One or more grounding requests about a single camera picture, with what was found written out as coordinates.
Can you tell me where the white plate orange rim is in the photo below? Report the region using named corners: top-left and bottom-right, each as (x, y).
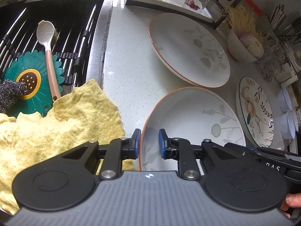
top-left (148, 13), bottom-right (231, 88)
top-left (138, 87), bottom-right (246, 171)

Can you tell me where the floral patterned plate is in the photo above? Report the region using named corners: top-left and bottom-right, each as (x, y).
top-left (236, 76), bottom-right (274, 148)

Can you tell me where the translucent plastic bowl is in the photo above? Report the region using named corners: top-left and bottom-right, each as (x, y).
top-left (277, 88), bottom-right (293, 112)
top-left (279, 110), bottom-right (296, 140)

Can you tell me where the person's right hand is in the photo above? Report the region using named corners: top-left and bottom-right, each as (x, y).
top-left (280, 193), bottom-right (301, 218)

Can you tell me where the yellow dish cloth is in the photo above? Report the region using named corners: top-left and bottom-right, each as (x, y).
top-left (1, 79), bottom-right (125, 215)

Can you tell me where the green flower sink mat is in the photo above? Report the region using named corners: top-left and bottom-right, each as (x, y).
top-left (4, 50), bottom-right (53, 117)

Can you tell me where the steel wool scrubber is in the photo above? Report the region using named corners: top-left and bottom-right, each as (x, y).
top-left (0, 79), bottom-right (27, 114)

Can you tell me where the bowl with noodles and garlic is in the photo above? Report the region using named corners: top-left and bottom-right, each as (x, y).
top-left (224, 5), bottom-right (264, 62)

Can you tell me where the white pink spoon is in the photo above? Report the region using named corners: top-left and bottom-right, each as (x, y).
top-left (36, 20), bottom-right (61, 101)

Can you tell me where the green chopstick holder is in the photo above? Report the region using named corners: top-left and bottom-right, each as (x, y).
top-left (268, 4), bottom-right (300, 37)

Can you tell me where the red lid plastic jar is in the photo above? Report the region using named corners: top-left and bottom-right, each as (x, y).
top-left (245, 0), bottom-right (264, 17)

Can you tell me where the black sink drain rack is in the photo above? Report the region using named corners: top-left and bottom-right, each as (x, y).
top-left (1, 0), bottom-right (104, 86)

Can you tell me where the wire rack with glass cups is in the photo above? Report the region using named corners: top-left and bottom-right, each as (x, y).
top-left (255, 38), bottom-right (285, 83)

